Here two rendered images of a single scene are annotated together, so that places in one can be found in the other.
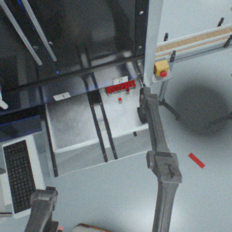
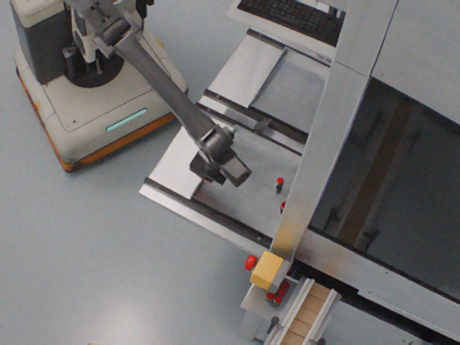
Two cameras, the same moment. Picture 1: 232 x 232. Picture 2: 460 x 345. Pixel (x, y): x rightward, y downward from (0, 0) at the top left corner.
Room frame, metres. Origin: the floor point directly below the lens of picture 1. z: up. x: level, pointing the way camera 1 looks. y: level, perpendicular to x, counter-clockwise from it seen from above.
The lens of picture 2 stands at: (0.88, -0.87, 2.60)
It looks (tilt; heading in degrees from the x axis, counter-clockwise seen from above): 63 degrees down; 117
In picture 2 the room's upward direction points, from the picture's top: 9 degrees clockwise
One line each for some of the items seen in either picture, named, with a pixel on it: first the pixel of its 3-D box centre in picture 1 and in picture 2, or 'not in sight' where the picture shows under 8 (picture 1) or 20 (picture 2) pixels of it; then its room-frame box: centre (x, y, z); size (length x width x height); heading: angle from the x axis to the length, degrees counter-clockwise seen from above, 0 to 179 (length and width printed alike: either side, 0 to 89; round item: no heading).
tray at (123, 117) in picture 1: (125, 103); (267, 189); (0.61, -0.07, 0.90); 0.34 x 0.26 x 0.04; 6
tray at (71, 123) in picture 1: (70, 118); (316, 101); (0.57, 0.27, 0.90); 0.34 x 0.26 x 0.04; 6
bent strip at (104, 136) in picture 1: (104, 134); (246, 117); (0.43, 0.09, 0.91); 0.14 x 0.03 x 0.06; 5
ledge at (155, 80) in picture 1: (158, 71); (273, 297); (0.79, -0.31, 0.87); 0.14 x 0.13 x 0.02; 6
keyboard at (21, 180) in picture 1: (19, 174); (296, 14); (0.31, 0.61, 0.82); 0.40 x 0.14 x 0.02; 10
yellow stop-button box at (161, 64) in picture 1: (160, 67); (269, 272); (0.75, -0.30, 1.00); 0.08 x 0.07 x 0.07; 6
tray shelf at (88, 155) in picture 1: (101, 122); (271, 136); (0.52, 0.09, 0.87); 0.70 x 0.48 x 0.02; 96
